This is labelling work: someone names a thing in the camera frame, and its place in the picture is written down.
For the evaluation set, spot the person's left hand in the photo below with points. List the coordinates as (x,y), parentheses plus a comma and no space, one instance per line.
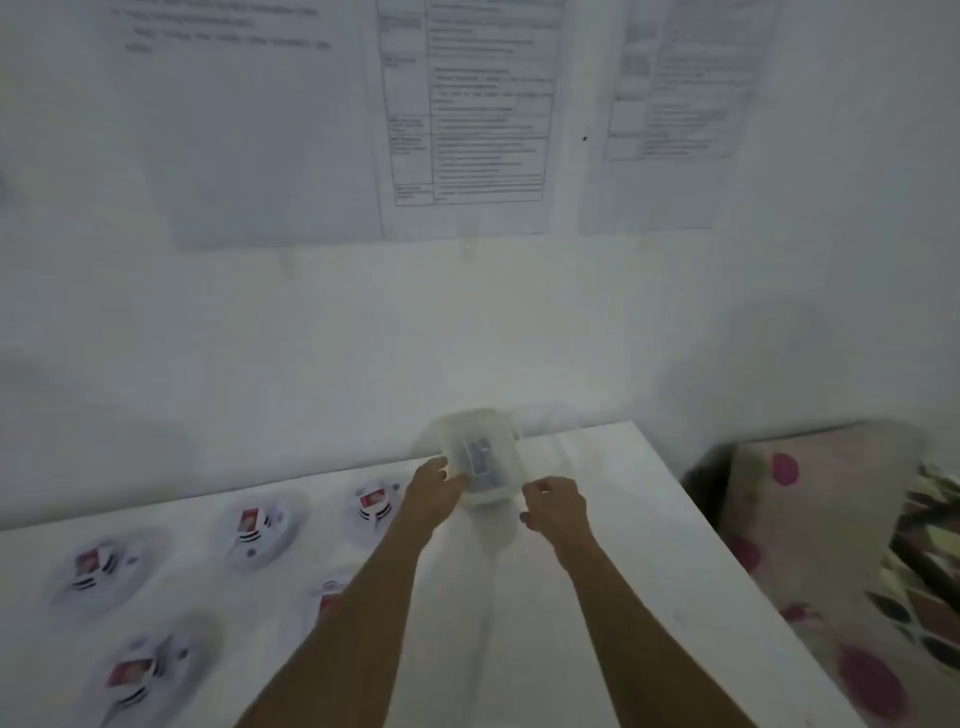
(431,491)

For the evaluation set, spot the person's right hand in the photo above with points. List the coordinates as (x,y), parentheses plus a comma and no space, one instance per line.
(559,514)

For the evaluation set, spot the pile of assorted batteries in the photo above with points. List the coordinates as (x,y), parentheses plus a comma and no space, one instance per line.
(480,456)

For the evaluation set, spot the person's left forearm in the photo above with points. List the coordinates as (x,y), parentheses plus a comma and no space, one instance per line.
(352,630)

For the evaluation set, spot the person's right forearm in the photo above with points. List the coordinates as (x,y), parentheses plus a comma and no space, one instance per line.
(645,645)

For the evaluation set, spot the cream fabric with pink dots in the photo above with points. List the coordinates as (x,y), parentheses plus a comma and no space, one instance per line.
(817,525)

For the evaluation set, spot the white paper sheet with text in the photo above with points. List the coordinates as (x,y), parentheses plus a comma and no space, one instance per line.
(247,150)

